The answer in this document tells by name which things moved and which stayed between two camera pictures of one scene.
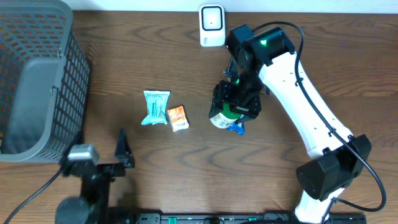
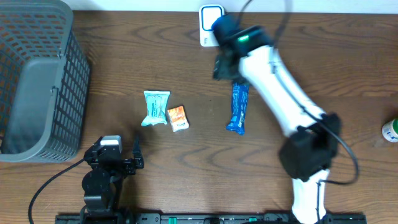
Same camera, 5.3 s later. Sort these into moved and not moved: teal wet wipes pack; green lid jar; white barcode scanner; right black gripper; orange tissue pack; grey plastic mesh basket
Moved: green lid jar; right black gripper
Not moved: orange tissue pack; grey plastic mesh basket; white barcode scanner; teal wet wipes pack
